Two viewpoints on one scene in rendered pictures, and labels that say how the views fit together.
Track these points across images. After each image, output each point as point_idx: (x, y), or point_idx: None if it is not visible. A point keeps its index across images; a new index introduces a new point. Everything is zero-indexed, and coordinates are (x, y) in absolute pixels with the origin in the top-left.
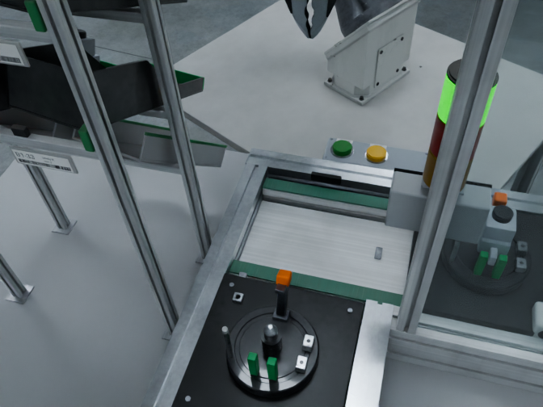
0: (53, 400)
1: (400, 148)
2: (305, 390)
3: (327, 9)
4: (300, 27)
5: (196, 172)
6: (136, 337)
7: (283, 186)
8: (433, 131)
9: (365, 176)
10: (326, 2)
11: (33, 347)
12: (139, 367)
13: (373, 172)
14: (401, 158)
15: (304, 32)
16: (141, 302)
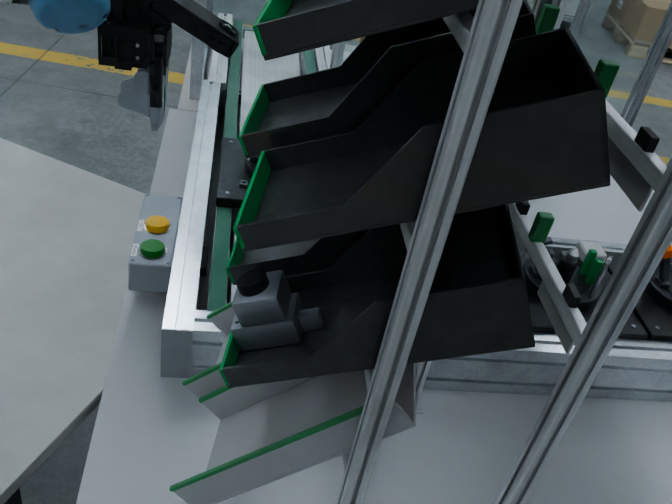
0: (537, 489)
1: (80, 251)
2: None
3: (167, 77)
4: (162, 117)
5: (153, 451)
6: (434, 437)
7: (218, 300)
8: None
9: (193, 233)
10: (167, 69)
11: None
12: (461, 423)
13: (185, 228)
14: (159, 210)
15: (159, 124)
16: (392, 448)
